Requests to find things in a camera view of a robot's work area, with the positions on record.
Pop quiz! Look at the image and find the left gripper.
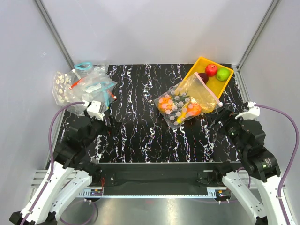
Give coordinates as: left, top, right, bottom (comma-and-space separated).
83, 109, 122, 147

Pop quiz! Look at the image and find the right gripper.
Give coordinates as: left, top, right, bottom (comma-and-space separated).
205, 106, 248, 154

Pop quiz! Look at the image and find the pink zip bag with food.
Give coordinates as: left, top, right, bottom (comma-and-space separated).
154, 72, 223, 129

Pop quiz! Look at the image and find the clear blue-zip bag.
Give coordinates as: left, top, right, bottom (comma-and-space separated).
72, 74, 117, 112
72, 61, 109, 79

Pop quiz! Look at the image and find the dark red apple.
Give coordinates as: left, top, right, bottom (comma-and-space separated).
199, 73, 209, 84

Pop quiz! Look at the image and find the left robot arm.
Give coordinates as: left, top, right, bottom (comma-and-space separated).
9, 116, 115, 225

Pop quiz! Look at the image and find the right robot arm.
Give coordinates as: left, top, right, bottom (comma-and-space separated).
213, 108, 294, 225

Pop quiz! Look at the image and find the clear red-zip bag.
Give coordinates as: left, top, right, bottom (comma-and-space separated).
69, 78, 86, 90

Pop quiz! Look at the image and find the polka dot bag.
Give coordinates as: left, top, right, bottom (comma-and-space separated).
52, 70, 75, 106

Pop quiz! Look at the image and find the yellow plastic tray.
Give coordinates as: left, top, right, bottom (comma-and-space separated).
183, 57, 234, 98

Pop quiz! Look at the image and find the green apple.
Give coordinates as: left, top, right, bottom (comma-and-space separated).
216, 68, 231, 81

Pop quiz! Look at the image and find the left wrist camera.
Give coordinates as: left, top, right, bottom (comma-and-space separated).
86, 101, 105, 121

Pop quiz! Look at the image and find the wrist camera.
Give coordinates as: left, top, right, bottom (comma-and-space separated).
235, 102, 260, 120
86, 101, 105, 121

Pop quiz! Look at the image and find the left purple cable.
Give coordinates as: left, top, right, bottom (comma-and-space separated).
23, 101, 99, 225

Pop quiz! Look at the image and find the purple cable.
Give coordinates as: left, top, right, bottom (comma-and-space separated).
23, 101, 99, 225
255, 104, 300, 225

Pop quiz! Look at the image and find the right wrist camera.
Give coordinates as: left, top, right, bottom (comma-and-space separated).
235, 102, 260, 120

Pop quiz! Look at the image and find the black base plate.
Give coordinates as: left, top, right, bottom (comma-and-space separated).
91, 161, 241, 198

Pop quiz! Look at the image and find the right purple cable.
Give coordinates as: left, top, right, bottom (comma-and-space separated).
255, 104, 300, 225

